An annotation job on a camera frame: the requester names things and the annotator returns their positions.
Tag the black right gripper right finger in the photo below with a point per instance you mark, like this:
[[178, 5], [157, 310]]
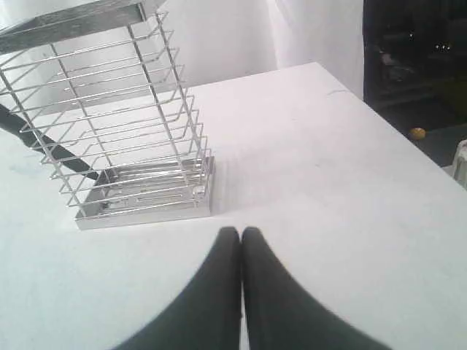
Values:
[[281, 314]]

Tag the small yellow round object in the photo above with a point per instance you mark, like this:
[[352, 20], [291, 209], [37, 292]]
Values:
[[417, 133]]

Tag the white backdrop curtain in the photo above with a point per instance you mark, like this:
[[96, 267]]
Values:
[[221, 40]]

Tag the black kitchen knife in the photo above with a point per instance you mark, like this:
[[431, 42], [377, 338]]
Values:
[[13, 124]]

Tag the steel wire utensil rack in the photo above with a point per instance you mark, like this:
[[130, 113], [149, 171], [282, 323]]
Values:
[[101, 80]]

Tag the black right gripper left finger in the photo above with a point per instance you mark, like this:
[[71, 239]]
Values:
[[207, 313]]

